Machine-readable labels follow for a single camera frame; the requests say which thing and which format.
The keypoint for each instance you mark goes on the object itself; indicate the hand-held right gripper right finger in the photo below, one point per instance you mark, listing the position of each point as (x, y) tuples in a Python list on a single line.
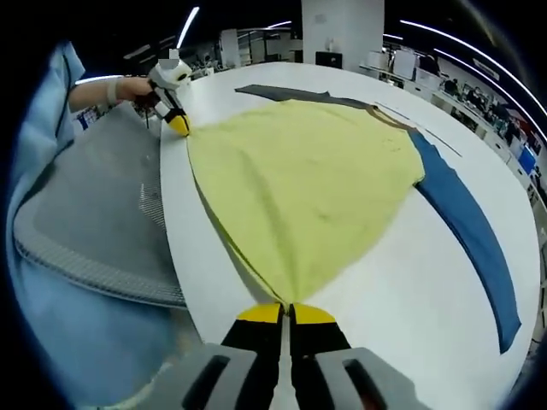
[(333, 371)]

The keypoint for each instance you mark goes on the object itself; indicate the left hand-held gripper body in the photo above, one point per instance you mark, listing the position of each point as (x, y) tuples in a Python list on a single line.
[(168, 77)]

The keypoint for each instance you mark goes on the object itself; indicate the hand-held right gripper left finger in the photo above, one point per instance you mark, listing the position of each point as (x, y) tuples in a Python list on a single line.
[(239, 367)]

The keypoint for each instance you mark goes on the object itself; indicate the yellow garment with coloured sleeves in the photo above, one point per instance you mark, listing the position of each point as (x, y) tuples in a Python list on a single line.
[(307, 179)]

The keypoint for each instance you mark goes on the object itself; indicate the white template board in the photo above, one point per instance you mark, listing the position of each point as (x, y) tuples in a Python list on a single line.
[(427, 133)]

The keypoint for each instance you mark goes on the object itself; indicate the person's left hand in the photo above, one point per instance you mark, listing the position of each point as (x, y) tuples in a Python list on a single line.
[(132, 90)]

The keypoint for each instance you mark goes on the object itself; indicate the ceiling light strip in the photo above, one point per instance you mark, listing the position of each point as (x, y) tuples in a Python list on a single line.
[(98, 79), (448, 35), (188, 26)]

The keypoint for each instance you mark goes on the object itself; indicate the hanging badge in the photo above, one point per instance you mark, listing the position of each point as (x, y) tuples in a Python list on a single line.
[(84, 119)]

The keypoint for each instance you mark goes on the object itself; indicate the grey mesh office chair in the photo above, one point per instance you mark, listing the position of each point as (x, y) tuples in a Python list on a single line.
[(94, 192)]

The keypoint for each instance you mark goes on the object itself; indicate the black box-shaped appliance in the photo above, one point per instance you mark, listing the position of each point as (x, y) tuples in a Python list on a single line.
[(329, 60)]

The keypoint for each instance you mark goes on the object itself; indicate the person in blue coat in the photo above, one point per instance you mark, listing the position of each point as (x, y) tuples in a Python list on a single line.
[(51, 320)]

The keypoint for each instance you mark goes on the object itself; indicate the row of white cabinets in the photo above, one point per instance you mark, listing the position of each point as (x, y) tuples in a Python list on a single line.
[(444, 102)]

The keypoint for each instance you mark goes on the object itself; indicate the blue storage bin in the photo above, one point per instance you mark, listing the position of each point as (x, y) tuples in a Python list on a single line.
[(528, 160)]

